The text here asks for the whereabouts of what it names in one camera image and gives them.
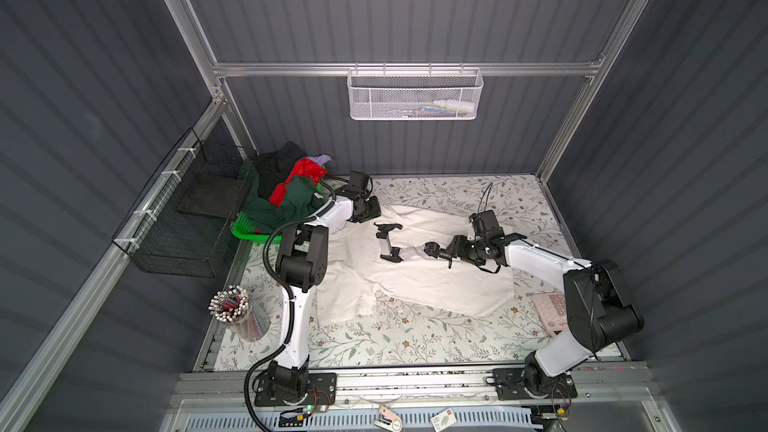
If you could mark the white tag left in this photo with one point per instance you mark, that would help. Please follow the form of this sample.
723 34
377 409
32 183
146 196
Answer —
388 420

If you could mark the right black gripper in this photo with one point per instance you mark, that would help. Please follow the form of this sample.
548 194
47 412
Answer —
458 242

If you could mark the dark green t shirt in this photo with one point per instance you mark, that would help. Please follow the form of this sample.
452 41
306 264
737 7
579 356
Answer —
276 198

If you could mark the white tag with red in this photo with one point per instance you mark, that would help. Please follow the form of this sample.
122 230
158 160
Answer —
443 420

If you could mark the pink calculator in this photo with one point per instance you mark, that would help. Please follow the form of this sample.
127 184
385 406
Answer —
551 309

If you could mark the cup of markers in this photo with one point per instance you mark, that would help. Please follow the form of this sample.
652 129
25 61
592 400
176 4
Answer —
234 308

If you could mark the white wire mesh basket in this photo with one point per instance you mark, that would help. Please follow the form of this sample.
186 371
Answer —
408 94

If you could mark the white printed t shirt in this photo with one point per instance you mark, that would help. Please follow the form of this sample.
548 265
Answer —
356 272

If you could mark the aluminium mounting rail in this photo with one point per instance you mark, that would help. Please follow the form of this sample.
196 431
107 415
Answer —
603 381

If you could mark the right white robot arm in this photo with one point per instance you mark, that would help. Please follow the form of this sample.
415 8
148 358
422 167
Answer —
599 307

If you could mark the purple t shirt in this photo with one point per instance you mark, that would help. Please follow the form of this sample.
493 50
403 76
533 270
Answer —
320 159

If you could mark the black wire mesh basket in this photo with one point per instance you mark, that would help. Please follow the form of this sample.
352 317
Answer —
183 228

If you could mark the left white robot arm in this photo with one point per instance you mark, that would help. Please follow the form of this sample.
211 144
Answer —
296 255

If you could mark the black t shirt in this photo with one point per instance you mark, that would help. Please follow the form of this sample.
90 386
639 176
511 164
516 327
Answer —
274 167

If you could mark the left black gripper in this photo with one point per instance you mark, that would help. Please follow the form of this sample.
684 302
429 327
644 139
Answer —
375 211

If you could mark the white bottle in basket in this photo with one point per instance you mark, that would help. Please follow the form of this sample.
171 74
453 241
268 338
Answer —
456 106

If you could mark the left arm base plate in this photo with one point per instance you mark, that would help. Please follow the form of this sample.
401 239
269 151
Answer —
314 389

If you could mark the red t shirt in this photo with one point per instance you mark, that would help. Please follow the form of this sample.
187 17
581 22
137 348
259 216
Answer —
302 169

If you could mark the green laundry basket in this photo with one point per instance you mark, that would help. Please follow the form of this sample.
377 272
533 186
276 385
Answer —
258 218

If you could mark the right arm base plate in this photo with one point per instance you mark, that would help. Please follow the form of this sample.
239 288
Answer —
517 383

